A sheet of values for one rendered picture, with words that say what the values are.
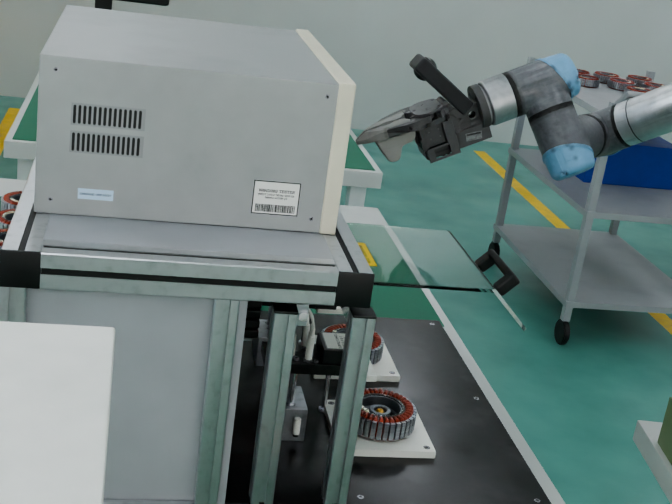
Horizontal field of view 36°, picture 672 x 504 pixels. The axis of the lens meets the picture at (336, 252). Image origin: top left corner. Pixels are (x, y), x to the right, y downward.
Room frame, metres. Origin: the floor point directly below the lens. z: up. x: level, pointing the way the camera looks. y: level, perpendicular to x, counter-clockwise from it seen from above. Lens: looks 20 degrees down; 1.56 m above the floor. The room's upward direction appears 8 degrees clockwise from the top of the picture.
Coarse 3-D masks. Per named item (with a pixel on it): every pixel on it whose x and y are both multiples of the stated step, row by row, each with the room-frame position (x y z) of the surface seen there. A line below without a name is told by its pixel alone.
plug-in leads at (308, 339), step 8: (312, 320) 1.36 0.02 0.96; (304, 328) 1.41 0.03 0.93; (312, 328) 1.36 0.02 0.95; (304, 336) 1.41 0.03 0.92; (312, 336) 1.36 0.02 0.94; (304, 344) 1.41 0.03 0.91; (312, 344) 1.36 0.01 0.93; (304, 352) 1.39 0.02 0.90; (312, 352) 1.37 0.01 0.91; (304, 360) 1.36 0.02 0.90; (312, 360) 1.37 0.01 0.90
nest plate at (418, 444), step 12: (324, 408) 1.46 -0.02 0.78; (420, 420) 1.45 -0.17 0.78; (420, 432) 1.41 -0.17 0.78; (360, 444) 1.35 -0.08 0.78; (372, 444) 1.36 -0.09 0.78; (384, 444) 1.36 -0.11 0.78; (396, 444) 1.37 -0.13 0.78; (408, 444) 1.37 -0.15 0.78; (420, 444) 1.38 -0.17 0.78; (432, 444) 1.38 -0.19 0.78; (372, 456) 1.34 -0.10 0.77; (384, 456) 1.35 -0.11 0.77; (396, 456) 1.35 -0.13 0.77; (408, 456) 1.35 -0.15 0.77; (420, 456) 1.36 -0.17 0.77; (432, 456) 1.36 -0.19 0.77
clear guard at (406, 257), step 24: (360, 240) 1.45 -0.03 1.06; (384, 240) 1.47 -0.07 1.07; (408, 240) 1.48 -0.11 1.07; (432, 240) 1.50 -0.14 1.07; (456, 240) 1.52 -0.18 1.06; (384, 264) 1.36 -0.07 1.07; (408, 264) 1.38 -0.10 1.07; (432, 264) 1.39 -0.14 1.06; (456, 264) 1.41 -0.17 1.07; (432, 288) 1.31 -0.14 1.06; (456, 288) 1.32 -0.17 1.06; (480, 288) 1.32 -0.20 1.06
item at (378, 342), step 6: (336, 324) 1.70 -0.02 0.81; (342, 324) 1.70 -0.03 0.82; (324, 330) 1.67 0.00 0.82; (330, 330) 1.67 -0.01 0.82; (336, 330) 1.67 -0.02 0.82; (342, 330) 1.68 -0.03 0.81; (378, 336) 1.67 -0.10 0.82; (372, 342) 1.65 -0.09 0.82; (378, 342) 1.64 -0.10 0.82; (372, 348) 1.62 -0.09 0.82; (378, 348) 1.63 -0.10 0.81; (372, 354) 1.61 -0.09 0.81; (378, 354) 1.63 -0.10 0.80; (372, 360) 1.62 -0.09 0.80; (378, 360) 1.63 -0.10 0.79
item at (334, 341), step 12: (324, 336) 1.41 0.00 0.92; (336, 336) 1.42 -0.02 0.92; (264, 348) 1.39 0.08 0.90; (300, 348) 1.41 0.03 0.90; (324, 348) 1.37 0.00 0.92; (336, 348) 1.38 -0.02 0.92; (264, 360) 1.37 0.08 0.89; (300, 360) 1.37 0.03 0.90; (324, 360) 1.37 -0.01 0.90; (336, 360) 1.37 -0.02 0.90; (300, 372) 1.36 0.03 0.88; (312, 372) 1.36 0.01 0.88; (324, 372) 1.36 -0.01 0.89; (336, 372) 1.37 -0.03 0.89; (372, 372) 1.40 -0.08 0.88; (288, 396) 1.36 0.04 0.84
